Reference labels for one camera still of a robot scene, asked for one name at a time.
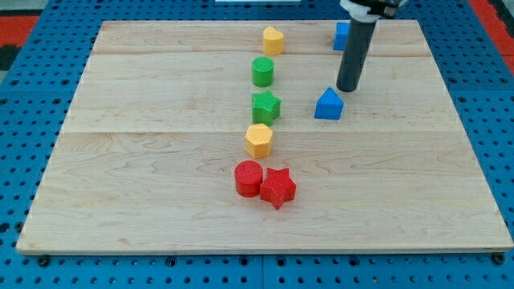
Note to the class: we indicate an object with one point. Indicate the blue triangle block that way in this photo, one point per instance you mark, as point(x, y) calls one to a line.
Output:
point(329, 106)

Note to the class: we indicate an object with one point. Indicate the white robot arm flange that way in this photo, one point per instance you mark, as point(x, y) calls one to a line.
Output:
point(368, 11)

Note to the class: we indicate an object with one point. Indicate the yellow hexagon block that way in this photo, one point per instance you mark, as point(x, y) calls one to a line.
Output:
point(258, 141)

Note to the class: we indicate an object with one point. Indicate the red cylinder block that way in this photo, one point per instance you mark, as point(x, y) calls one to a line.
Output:
point(248, 178)

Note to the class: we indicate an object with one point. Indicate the green star block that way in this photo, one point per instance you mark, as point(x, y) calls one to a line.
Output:
point(265, 108)

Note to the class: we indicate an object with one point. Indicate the red star block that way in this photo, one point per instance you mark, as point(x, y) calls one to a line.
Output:
point(278, 187)

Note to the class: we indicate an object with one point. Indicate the green cylinder block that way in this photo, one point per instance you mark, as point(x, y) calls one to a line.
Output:
point(262, 71)

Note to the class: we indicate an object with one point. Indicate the yellow heart block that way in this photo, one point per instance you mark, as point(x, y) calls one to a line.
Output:
point(273, 41)

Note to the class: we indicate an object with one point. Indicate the light wooden board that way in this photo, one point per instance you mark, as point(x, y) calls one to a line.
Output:
point(144, 163)

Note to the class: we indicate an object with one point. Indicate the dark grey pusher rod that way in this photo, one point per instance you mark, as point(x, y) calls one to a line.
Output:
point(353, 59)

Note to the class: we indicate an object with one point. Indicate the blue cube block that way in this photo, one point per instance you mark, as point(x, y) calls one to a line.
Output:
point(340, 36)

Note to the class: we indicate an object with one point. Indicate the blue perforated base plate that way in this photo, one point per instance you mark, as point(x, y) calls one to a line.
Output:
point(37, 91)

